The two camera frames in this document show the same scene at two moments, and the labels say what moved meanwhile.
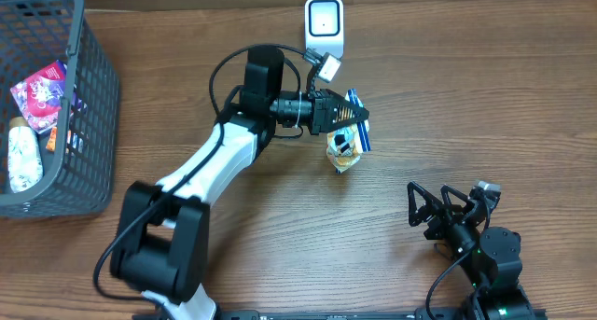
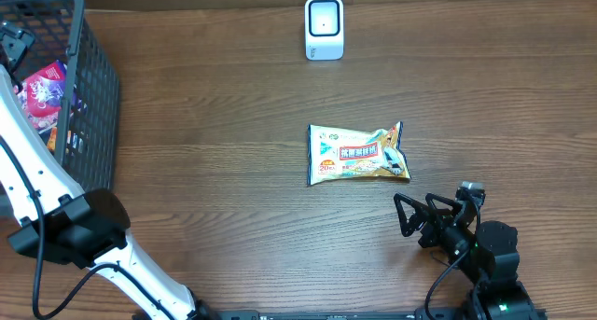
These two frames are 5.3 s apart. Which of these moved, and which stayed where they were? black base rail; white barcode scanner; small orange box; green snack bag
Moved: green snack bag
Stayed: white barcode scanner; small orange box; black base rail
